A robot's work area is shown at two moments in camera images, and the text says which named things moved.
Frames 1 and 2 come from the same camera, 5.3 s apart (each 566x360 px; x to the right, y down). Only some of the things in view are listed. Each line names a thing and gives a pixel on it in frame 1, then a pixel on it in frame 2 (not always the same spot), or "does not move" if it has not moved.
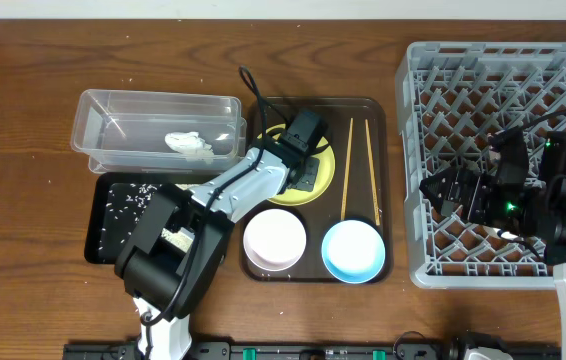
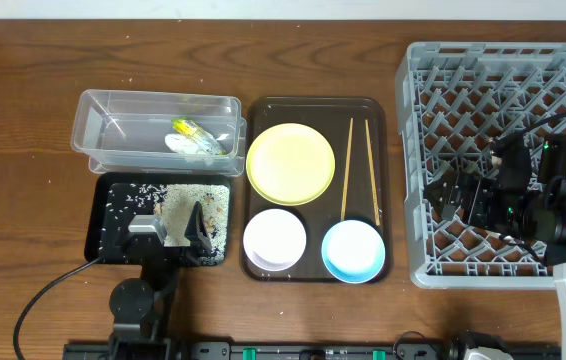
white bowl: (274, 239) does not move
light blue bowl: (353, 251) does not move
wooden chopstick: (373, 176) does not move
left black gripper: (306, 172) -> (172, 248)
